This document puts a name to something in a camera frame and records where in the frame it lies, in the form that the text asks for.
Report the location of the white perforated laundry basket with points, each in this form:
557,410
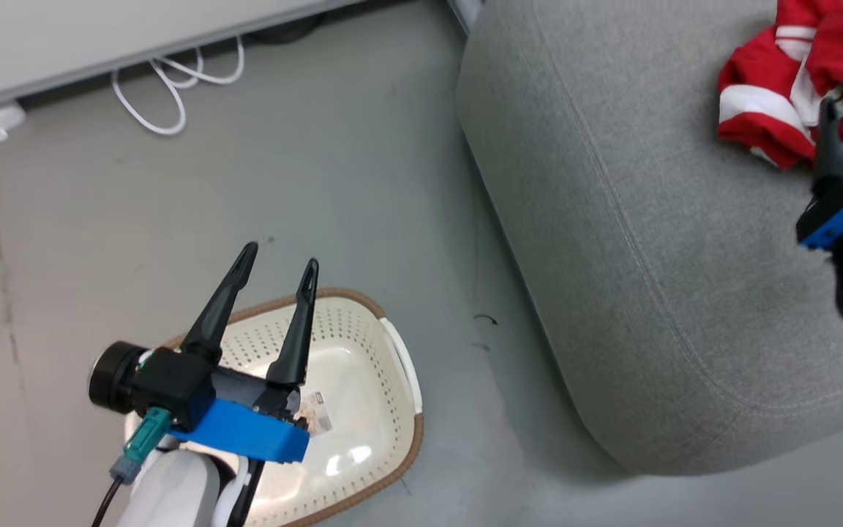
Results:
363,380

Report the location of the white paper label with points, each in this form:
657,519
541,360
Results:
317,411

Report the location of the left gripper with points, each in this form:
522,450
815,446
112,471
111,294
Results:
246,433

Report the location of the grey fabric sofa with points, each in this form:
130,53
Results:
656,256

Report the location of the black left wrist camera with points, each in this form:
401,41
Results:
151,380

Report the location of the red and white garment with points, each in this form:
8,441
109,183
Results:
765,110

